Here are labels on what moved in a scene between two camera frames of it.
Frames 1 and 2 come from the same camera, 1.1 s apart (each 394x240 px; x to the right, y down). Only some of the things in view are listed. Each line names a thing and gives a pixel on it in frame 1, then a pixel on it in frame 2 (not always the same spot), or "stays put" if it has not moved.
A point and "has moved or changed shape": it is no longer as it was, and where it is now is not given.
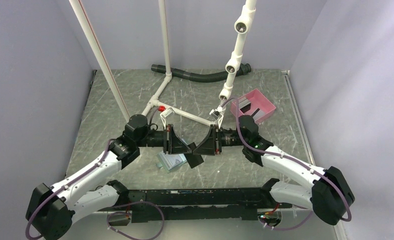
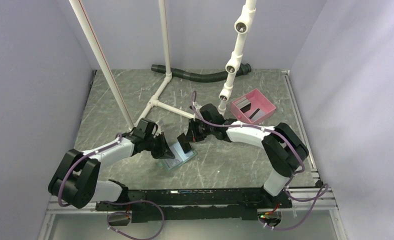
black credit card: x=193 y=160 has moved or changed shape
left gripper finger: x=176 y=144 -> x=165 y=152
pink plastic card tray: x=253 y=103 stays put
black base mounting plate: x=150 y=206 stays put
